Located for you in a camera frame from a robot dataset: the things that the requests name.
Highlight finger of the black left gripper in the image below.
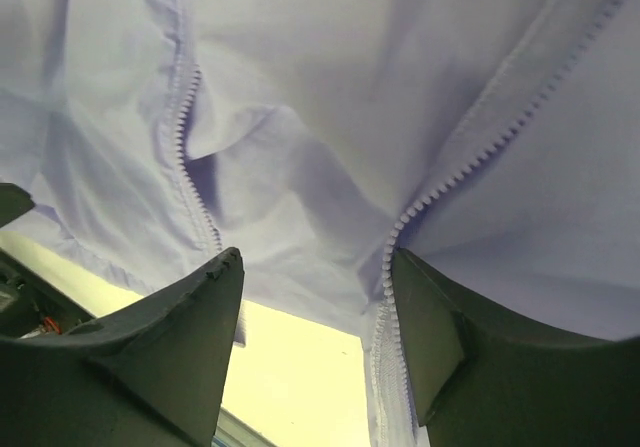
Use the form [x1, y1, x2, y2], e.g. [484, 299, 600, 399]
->
[391, 249, 639, 446]
[1, 248, 244, 446]

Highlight aluminium mounting rail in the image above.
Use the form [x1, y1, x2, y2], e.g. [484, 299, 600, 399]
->
[211, 409, 276, 447]

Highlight lavender purple jacket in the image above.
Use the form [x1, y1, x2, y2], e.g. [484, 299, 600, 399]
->
[1, 0, 639, 446]

